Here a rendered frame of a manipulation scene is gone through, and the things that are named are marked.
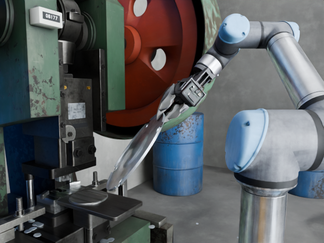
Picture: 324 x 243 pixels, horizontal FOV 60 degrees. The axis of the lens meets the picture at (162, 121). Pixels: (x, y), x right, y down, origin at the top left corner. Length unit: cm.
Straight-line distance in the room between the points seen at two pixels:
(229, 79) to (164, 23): 301
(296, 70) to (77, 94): 64
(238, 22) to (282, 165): 43
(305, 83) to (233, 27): 25
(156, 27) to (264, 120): 79
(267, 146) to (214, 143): 377
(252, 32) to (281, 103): 317
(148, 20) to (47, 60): 55
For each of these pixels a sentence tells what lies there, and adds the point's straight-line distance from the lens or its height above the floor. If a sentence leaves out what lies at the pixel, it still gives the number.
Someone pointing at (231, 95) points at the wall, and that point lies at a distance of 412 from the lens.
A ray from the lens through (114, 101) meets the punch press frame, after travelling 102.
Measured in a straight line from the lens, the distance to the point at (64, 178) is 104.
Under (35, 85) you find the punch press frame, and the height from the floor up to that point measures 114.
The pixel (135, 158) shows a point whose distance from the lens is 82.
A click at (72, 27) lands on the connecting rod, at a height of 133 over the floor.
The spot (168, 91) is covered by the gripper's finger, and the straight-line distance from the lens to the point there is 87.
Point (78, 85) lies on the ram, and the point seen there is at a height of 115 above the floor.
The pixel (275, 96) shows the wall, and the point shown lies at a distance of 399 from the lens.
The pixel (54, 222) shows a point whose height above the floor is 72.
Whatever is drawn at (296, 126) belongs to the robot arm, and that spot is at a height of 107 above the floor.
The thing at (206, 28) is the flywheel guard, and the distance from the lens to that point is 103.
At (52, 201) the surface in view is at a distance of 100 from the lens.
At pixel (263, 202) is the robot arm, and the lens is 56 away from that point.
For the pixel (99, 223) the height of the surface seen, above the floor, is 71.
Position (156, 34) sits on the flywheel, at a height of 136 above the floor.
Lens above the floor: 113
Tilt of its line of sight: 6 degrees down
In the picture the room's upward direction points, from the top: straight up
